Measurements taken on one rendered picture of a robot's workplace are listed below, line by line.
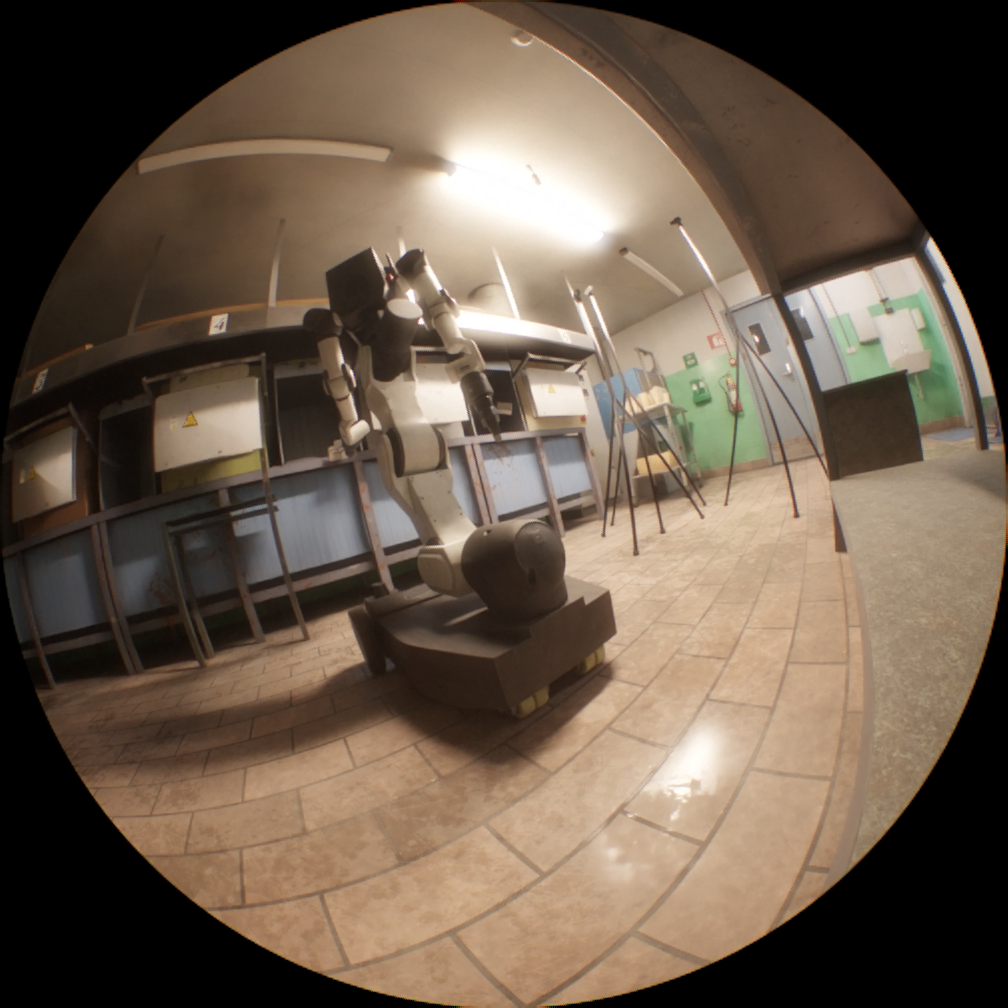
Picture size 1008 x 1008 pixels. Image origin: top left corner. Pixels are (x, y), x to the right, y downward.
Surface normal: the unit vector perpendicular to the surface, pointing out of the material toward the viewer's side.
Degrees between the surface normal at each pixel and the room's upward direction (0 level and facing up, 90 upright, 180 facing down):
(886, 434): 90
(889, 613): 0
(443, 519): 57
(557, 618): 90
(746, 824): 0
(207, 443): 90
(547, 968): 0
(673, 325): 90
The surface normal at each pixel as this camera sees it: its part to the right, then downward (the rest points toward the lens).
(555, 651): 0.56, -0.13
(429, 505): 0.34, -0.63
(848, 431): -0.82, 0.21
